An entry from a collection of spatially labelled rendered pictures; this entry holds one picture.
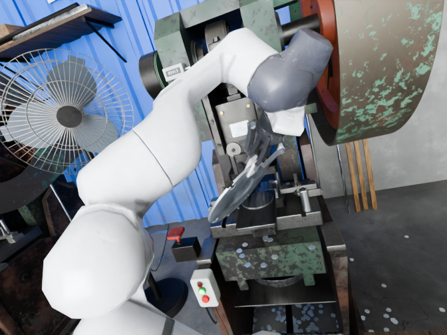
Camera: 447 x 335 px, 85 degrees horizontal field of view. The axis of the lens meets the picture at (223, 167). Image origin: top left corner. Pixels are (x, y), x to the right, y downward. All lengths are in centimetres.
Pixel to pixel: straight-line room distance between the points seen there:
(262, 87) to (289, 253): 68
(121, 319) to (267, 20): 80
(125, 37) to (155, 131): 209
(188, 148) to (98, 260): 18
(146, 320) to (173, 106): 30
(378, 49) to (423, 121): 188
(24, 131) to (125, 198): 111
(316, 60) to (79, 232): 45
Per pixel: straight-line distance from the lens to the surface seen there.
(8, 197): 176
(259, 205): 94
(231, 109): 92
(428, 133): 252
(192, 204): 253
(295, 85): 45
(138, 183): 35
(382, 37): 63
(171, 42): 92
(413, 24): 65
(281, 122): 53
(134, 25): 239
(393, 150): 246
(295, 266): 102
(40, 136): 140
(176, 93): 42
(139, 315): 39
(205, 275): 97
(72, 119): 133
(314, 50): 50
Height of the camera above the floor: 124
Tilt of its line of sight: 18 degrees down
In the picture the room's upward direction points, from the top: 17 degrees counter-clockwise
